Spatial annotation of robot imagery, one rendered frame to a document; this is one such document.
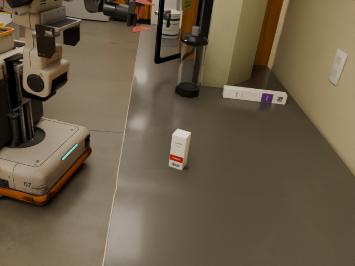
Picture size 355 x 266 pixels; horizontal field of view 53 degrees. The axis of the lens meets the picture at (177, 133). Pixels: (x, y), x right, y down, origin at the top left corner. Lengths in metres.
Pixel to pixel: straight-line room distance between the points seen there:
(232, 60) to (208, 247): 0.94
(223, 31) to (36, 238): 1.44
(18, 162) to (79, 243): 0.57
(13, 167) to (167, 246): 1.53
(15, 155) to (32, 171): 0.19
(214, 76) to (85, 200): 1.20
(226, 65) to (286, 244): 0.90
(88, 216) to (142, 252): 1.46
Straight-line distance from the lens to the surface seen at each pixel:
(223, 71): 1.56
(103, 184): 2.44
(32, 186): 2.17
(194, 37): 1.37
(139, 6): 1.92
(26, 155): 2.26
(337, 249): 0.91
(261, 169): 1.07
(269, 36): 1.96
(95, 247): 2.05
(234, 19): 1.50
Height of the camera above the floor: 1.52
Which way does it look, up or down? 30 degrees down
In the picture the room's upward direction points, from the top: 7 degrees clockwise
